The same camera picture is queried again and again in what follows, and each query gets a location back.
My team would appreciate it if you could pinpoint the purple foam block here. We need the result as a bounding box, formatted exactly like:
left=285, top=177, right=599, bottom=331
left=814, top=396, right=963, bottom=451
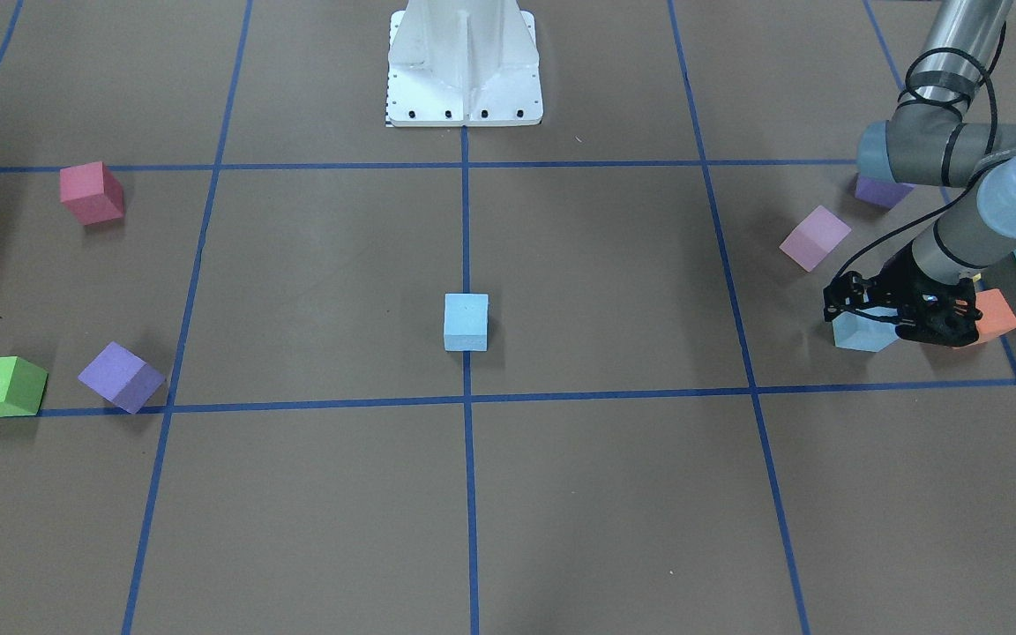
left=854, top=173, right=915, bottom=209

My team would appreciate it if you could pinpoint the orange foam block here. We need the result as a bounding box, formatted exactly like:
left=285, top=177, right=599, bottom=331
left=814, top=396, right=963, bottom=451
left=965, top=288, right=1016, bottom=348

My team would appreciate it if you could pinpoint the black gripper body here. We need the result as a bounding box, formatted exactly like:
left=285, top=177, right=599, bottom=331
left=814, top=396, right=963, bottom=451
left=878, top=269, right=982, bottom=347

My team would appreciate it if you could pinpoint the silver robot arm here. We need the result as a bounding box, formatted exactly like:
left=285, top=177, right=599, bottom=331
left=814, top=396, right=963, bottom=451
left=823, top=1, right=1016, bottom=348

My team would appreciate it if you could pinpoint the red foam block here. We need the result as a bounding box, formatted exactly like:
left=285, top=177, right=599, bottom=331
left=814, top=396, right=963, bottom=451
left=59, top=161, right=125, bottom=226

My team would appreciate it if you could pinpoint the pink foam block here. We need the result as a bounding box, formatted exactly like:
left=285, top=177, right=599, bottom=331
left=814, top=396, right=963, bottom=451
left=780, top=205, right=852, bottom=273

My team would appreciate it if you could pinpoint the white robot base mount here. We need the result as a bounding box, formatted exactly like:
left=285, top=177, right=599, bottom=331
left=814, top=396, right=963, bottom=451
left=385, top=1, right=544, bottom=128

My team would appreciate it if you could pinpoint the violet foam block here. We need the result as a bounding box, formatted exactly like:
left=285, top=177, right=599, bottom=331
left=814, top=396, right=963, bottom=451
left=78, top=341, right=165, bottom=414

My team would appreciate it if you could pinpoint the green foam block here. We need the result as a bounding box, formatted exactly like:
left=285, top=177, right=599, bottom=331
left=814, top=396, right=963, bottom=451
left=0, top=356, right=49, bottom=418

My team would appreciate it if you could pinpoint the light blue foam block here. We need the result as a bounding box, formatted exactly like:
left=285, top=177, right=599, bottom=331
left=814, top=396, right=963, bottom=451
left=443, top=293, right=490, bottom=351

